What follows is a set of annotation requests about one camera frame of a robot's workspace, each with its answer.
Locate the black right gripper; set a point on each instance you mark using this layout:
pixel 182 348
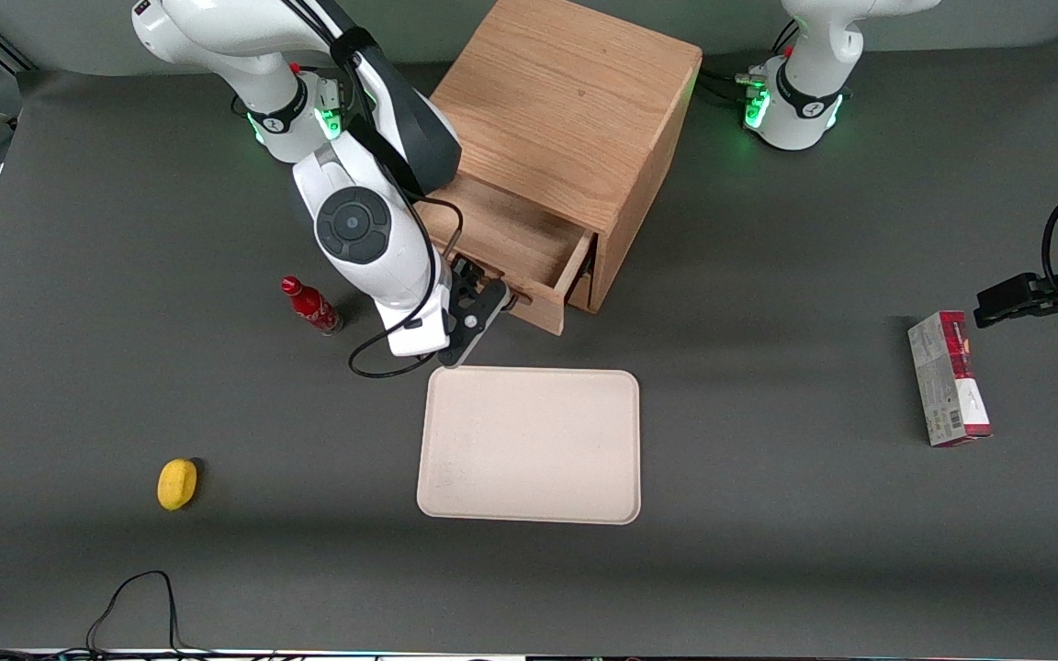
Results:
pixel 467 276

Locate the wooden drawer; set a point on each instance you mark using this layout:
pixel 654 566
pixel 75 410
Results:
pixel 520 239

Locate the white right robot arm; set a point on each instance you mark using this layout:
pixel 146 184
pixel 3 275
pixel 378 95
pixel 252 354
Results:
pixel 354 220

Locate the wooden drawer cabinet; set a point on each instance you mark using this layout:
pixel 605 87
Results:
pixel 575 101

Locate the red plaid cardboard box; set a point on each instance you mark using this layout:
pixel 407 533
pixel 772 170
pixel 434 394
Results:
pixel 947 376

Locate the cream plastic tray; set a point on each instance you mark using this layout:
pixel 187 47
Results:
pixel 529 445

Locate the red soda bottle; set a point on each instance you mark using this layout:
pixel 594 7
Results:
pixel 313 308

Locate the yellow lemon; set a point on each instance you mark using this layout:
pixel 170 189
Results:
pixel 176 484

